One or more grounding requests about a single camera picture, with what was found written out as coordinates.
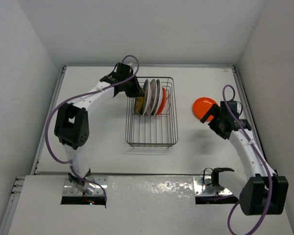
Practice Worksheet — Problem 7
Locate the dark rimmed white plate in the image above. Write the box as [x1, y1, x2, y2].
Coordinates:
[151, 79, 163, 116]

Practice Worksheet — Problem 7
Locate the yellow patterned plate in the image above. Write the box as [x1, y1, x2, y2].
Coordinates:
[134, 96, 145, 115]

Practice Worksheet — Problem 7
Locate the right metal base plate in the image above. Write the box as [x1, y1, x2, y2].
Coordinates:
[193, 175, 233, 197]

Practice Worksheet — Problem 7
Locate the orange plate in rack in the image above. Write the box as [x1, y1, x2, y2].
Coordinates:
[157, 88, 167, 115]

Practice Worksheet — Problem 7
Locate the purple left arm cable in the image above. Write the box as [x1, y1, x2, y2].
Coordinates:
[44, 55, 140, 202]

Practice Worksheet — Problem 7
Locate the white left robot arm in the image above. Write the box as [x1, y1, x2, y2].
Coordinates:
[54, 63, 144, 185]

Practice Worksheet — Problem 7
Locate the orange plate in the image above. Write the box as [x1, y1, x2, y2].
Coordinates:
[192, 97, 217, 120]
[157, 88, 167, 115]

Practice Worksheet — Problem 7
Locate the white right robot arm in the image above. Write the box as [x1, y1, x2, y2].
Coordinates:
[200, 100, 289, 215]

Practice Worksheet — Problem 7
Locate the teal rimmed plate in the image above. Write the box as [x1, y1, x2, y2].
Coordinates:
[140, 79, 151, 115]

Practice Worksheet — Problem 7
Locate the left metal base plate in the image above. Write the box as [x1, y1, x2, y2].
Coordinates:
[62, 174, 108, 197]

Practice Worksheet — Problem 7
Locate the wire dish rack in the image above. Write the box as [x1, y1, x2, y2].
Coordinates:
[125, 76, 178, 149]

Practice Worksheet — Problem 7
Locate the white floral plate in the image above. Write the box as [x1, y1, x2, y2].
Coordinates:
[145, 79, 157, 116]

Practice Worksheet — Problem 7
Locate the metal base plate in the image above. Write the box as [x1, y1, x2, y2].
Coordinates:
[193, 175, 233, 197]
[62, 174, 108, 197]

